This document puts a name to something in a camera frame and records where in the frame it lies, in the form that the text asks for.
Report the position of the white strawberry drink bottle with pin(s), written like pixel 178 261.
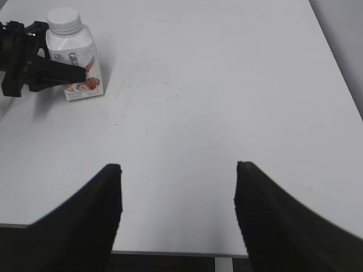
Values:
pixel 76 46

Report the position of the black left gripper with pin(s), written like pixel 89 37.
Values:
pixel 18 43

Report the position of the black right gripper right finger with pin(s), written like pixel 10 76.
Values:
pixel 282 234

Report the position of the white screw bottle cap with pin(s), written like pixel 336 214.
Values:
pixel 64 21

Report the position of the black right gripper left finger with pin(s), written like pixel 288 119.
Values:
pixel 76 236

